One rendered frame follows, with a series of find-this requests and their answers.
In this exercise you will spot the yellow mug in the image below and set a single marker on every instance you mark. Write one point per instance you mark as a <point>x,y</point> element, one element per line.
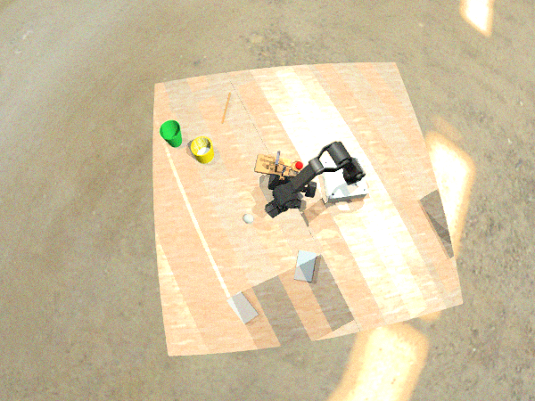
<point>202,150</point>

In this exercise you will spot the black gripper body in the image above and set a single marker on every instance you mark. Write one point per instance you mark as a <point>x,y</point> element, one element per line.
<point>274,182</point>

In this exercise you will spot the green plastic cup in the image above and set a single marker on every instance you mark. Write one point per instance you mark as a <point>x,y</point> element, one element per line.
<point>170,131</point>

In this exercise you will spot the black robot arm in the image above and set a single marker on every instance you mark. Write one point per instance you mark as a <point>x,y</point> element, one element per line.
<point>288,196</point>

